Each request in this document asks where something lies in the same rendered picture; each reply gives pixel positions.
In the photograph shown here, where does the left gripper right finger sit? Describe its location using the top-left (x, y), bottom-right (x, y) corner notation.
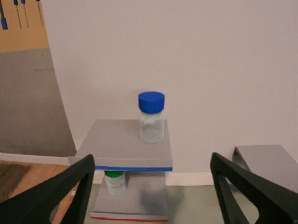
top-left (210, 152), bottom-right (298, 224)

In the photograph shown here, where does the white panel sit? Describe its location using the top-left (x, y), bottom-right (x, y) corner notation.
top-left (41, 0), bottom-right (298, 186)

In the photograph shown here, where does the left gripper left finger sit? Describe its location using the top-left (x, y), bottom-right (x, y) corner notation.
top-left (0, 154), bottom-right (95, 224)

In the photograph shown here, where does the clear glass bottle with green cap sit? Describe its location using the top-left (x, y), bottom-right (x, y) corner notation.
top-left (104, 171), bottom-right (127, 196)

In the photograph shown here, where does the clear bottle with blue cap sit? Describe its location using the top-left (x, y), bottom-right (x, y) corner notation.
top-left (138, 91), bottom-right (165, 144)

